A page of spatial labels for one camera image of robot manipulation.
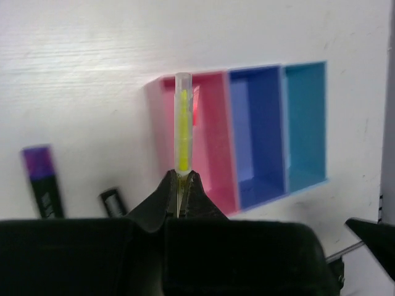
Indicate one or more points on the light blue container bin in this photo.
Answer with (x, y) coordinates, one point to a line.
(304, 110)

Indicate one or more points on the dark blue container bin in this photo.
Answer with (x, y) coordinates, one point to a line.
(257, 118)

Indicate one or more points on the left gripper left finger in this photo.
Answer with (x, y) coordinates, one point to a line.
(151, 213)

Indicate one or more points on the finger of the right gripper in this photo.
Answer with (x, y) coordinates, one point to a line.
(379, 238)

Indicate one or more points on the green cap black highlighter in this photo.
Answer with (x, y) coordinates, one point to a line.
(113, 203)

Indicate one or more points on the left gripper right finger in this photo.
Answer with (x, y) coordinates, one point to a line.
(194, 202)

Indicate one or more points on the red thin pen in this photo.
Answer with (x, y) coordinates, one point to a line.
(196, 93)

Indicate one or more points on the yellow thin pen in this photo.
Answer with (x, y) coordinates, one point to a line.
(183, 132)

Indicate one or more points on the pink container bin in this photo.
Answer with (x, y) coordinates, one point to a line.
(213, 148)

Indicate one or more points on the purple cap black highlighter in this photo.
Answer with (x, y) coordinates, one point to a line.
(42, 175)

